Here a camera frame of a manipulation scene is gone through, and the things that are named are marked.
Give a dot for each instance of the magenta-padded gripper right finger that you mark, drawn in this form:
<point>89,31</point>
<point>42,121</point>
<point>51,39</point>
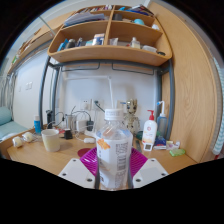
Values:
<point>150,170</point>

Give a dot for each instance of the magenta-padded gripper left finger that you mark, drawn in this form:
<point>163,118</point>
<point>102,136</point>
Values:
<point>76,171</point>

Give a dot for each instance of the clear plastic water bottle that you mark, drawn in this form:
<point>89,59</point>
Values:
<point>114,150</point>

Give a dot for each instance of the small white square device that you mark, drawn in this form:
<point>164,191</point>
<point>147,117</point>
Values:
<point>147,146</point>

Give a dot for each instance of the small blue box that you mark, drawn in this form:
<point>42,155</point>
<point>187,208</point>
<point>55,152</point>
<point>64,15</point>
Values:
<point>160,142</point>

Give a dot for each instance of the green flat item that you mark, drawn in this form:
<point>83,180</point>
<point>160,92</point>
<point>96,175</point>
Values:
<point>177,152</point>

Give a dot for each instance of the small white oval case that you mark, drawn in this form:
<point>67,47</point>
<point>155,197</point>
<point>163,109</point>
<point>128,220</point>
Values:
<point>89,140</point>

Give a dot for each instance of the teal round base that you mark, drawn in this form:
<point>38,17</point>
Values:
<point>139,135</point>

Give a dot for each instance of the small black cube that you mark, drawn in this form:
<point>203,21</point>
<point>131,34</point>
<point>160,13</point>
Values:
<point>68,134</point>

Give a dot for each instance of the cream white cup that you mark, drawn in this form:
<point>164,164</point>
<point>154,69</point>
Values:
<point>50,141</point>

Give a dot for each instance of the white pump bottle red top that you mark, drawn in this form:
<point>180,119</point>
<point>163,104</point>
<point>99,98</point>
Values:
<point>149,130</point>

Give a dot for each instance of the white charger block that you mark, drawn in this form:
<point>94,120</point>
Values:
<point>81,126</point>

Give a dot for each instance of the black plug adapter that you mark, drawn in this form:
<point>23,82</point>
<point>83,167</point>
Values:
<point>90,126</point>

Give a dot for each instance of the metal cup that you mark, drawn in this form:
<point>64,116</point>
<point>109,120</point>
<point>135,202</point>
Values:
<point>70,122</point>

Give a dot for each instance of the wooden tree figurine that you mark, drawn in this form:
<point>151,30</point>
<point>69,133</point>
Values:
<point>131,118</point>

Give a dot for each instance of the black electric shaver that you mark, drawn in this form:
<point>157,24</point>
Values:
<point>49,119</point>

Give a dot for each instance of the blue tube with white cap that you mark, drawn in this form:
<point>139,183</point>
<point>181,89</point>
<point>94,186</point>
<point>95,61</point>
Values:
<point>37,126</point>

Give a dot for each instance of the light teal bed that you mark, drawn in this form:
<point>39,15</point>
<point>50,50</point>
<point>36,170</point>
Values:
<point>11,130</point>

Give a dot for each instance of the white desk lamp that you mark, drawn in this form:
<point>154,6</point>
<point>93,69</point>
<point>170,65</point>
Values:
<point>111,93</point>

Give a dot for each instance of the teal cushion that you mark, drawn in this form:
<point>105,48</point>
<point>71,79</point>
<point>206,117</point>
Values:
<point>5,116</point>

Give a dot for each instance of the wooden shelf unit with items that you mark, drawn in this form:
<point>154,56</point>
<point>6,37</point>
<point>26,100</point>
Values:
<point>106,51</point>

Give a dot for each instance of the white wall socket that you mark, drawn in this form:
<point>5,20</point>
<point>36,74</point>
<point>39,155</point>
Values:
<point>86,104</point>
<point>100,104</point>

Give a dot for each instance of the white wall-mounted box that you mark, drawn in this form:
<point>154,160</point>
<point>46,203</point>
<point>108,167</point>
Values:
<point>120,105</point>

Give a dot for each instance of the grey metal desk frame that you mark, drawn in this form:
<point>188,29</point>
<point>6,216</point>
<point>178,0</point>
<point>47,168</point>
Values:
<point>42,90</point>

